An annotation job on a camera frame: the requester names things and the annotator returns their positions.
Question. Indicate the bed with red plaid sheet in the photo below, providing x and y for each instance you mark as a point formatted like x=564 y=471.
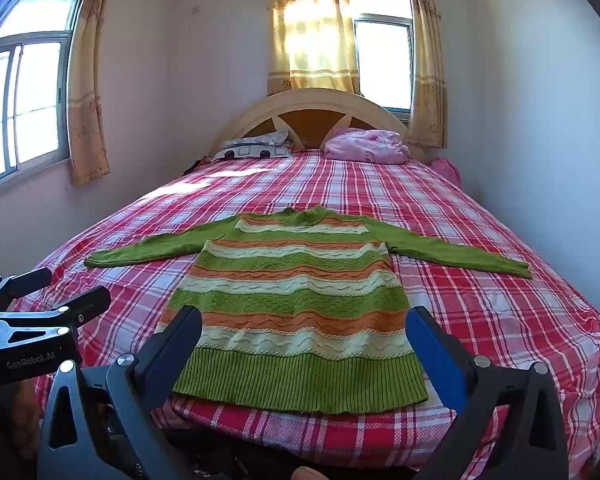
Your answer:
x=480 y=310

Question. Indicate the green orange striped knit sweater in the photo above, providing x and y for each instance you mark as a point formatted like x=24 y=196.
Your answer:
x=300 y=300

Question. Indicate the grey patterned pillow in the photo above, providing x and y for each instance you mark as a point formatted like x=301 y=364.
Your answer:
x=252 y=145

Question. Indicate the yellow patterned curtain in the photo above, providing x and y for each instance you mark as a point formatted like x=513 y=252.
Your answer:
x=312 y=35
x=427 y=60
x=87 y=85

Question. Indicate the pink quilt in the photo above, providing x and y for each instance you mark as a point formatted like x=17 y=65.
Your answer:
x=365 y=146

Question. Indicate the cream wooden headboard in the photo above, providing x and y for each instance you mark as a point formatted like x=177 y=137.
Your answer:
x=310 y=100

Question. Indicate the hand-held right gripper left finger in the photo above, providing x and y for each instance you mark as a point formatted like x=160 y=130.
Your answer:
x=180 y=342

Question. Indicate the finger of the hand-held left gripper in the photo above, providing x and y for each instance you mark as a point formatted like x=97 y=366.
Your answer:
x=30 y=278
x=92 y=302

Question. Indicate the dark red cloth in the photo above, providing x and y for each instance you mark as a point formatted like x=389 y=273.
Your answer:
x=202 y=162

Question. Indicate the sliding window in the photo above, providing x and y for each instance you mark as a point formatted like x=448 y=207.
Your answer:
x=382 y=60
x=30 y=95

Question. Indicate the pink cloth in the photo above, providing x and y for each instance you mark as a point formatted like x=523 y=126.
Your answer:
x=447 y=170

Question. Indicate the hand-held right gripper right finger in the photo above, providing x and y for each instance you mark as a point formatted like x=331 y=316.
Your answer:
x=435 y=355

